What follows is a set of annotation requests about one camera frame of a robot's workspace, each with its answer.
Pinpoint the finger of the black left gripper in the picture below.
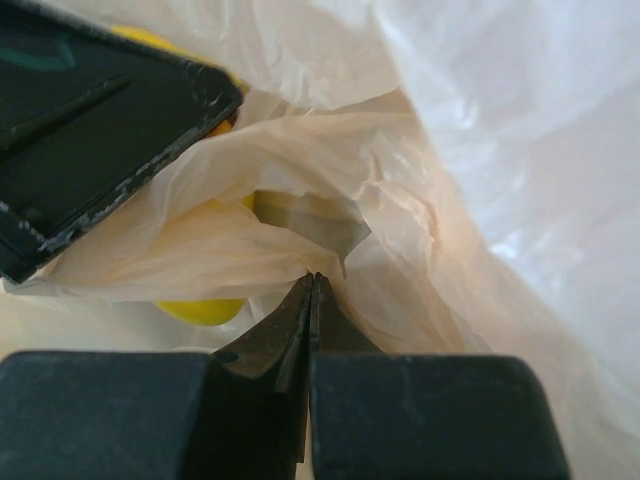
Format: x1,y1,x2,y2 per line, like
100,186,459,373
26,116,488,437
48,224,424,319
1,1,242,283

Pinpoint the orange translucent plastic bag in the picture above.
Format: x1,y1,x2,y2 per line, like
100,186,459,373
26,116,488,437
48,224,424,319
1,1,639,479

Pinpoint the yellow fruit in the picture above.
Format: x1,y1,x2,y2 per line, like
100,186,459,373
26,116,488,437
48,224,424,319
111,25,255,326

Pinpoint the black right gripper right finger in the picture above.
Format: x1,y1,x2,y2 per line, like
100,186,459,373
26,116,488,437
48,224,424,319
309,275,571,479

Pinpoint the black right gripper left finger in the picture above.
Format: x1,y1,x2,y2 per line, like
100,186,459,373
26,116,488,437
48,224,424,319
1,275,313,479

